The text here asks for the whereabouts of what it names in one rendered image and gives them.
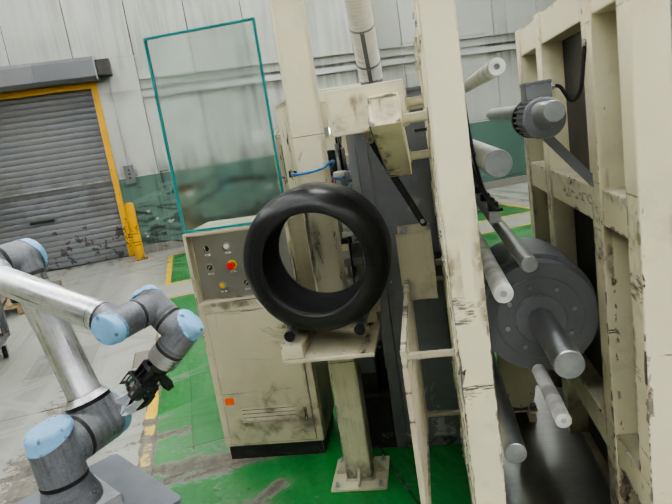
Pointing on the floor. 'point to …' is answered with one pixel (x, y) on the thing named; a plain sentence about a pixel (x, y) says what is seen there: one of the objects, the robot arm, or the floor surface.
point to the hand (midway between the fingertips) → (126, 411)
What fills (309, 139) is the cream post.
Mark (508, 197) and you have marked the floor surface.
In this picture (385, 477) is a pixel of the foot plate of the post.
